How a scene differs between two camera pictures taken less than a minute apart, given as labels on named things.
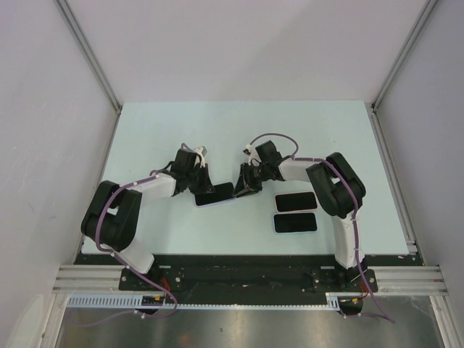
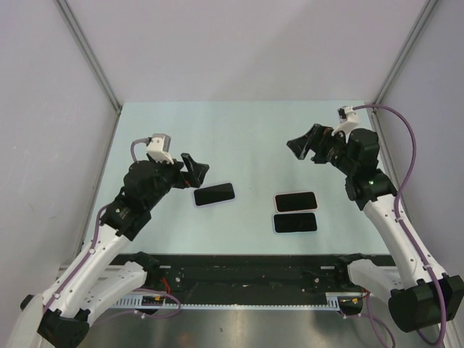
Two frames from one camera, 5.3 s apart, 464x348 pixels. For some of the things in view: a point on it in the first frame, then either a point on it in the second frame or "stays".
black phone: (296, 201) stays
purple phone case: (222, 193) stays
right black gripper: (246, 185) -> (301, 146)
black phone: (221, 193) stays
